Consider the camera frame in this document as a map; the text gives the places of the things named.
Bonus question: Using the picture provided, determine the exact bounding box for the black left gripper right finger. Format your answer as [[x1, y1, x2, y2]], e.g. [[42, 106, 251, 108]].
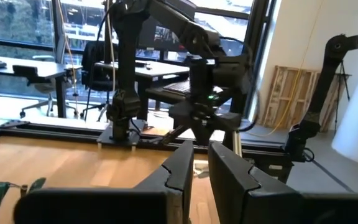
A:
[[208, 141, 303, 224]]

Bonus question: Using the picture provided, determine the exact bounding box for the black tripod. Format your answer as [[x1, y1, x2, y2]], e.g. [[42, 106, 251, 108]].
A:
[[333, 60, 353, 135]]

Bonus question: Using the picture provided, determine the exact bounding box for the yellow extension cord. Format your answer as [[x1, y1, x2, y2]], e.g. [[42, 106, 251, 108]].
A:
[[246, 0, 324, 138]]

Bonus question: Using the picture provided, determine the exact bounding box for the black desk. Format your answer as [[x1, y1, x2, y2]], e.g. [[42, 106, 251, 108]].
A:
[[0, 53, 83, 119]]

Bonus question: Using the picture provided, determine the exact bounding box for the wooden pallet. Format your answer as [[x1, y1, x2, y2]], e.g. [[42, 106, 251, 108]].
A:
[[259, 65, 346, 133]]

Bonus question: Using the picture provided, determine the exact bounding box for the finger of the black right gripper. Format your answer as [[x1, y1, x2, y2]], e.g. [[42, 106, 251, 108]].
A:
[[161, 124, 188, 146], [197, 124, 219, 147]]

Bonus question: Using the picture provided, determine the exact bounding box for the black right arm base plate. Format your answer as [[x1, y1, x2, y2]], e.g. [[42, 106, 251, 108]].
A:
[[96, 119, 147, 149]]

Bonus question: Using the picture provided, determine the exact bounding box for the black keyboard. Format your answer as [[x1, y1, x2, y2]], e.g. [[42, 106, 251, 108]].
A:
[[162, 80, 193, 95]]

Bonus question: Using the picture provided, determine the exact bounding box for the grey office chair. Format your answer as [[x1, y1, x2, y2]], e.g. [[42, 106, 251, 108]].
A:
[[19, 55, 78, 119]]

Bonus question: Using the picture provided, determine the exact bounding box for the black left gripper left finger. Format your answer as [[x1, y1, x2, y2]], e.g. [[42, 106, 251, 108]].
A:
[[134, 140, 195, 224]]

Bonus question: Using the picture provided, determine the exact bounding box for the light grey desk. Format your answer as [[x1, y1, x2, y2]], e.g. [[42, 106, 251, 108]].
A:
[[94, 59, 226, 122]]

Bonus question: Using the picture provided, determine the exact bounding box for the white flat panel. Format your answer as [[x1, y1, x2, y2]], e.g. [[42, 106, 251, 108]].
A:
[[331, 46, 358, 169]]

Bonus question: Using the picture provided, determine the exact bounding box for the black office chair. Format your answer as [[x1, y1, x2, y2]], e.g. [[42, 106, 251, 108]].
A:
[[80, 40, 120, 122]]

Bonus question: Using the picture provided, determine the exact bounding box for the small black box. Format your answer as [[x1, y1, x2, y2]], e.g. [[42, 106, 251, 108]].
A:
[[12, 64, 39, 79]]

